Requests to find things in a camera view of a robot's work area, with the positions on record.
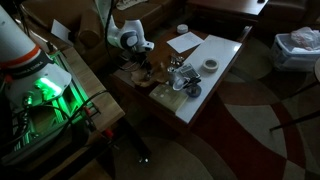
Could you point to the large white board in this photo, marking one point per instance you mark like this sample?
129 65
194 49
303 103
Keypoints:
216 80

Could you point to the dark round disc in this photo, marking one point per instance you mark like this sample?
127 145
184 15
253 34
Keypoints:
193 90

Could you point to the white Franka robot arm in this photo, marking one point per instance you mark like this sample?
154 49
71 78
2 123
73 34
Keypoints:
20 43

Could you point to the white paper card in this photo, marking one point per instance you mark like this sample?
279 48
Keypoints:
61 31

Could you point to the light wooden robot table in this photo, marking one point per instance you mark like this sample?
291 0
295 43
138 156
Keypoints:
96 100

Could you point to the clear plastic storage bin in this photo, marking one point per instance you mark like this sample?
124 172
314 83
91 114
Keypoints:
290 56

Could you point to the dark lift-top side table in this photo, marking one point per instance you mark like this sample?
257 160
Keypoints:
226 6

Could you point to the white paper sheet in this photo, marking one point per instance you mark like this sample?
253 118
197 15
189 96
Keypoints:
185 41

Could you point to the pale green book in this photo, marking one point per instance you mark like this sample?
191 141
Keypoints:
168 97

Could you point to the white plastic bag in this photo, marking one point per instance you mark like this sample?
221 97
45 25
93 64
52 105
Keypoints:
306 38

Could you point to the brown wooden coffee table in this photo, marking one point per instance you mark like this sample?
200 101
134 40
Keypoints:
160 53

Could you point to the white round container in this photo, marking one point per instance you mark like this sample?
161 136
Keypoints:
182 28

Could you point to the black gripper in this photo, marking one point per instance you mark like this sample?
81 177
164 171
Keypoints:
139 57

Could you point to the small black object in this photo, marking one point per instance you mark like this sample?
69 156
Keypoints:
261 1

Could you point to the black metal stand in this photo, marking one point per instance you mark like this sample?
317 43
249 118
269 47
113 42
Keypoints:
136 143

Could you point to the grey calculator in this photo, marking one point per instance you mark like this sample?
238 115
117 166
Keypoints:
189 70

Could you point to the green lit machine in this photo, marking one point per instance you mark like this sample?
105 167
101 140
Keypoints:
63 113

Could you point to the brown cylinder pillow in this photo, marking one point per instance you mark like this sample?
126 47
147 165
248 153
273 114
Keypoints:
89 28

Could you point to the silver metal cup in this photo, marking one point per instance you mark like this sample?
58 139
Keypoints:
171 76

